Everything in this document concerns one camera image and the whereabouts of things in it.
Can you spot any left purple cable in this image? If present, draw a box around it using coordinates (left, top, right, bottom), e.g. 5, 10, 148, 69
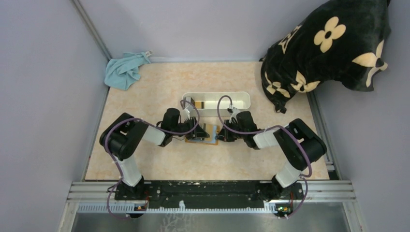
104, 99, 201, 221

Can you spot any black floral pillow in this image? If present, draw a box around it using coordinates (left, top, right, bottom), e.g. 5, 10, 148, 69
261, 0, 391, 114

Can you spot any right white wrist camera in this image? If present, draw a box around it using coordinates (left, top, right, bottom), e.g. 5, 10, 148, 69
227, 106, 241, 118

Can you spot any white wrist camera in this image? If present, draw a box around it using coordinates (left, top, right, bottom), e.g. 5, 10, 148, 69
227, 106, 241, 118
182, 103, 197, 120

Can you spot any light blue cloth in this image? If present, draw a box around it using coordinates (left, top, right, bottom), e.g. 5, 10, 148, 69
104, 50, 153, 90

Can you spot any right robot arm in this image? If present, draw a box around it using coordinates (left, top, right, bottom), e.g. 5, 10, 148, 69
216, 110, 327, 189

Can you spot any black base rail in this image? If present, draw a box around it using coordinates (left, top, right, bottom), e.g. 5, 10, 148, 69
114, 180, 303, 209

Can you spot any gold credit card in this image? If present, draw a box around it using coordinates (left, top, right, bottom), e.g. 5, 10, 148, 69
195, 101, 205, 109

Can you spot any orange leather card holder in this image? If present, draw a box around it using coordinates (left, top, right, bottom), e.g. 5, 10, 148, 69
185, 123, 220, 145

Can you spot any white plastic bin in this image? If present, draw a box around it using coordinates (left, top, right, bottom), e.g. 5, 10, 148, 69
182, 91, 251, 117

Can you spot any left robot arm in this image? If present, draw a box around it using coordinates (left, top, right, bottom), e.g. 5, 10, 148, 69
99, 108, 210, 191

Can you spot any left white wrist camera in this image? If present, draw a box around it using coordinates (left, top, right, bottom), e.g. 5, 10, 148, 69
182, 103, 197, 120

